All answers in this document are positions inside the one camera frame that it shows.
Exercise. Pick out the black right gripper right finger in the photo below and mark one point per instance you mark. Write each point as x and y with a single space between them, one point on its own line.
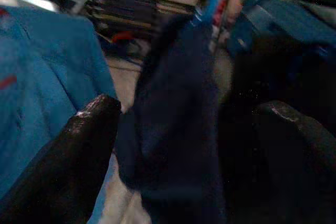
307 161

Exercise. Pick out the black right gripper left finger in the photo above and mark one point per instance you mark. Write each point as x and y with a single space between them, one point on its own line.
65 161

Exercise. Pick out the navy blue garment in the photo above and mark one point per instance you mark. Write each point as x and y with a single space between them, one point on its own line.
178 116

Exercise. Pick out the black hanging garment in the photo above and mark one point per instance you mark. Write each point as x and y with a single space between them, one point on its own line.
275 77

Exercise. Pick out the bright blue shirt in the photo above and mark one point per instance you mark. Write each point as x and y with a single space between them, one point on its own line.
47 72

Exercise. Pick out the blue plastic case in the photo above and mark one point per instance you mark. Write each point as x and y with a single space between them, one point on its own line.
283 16

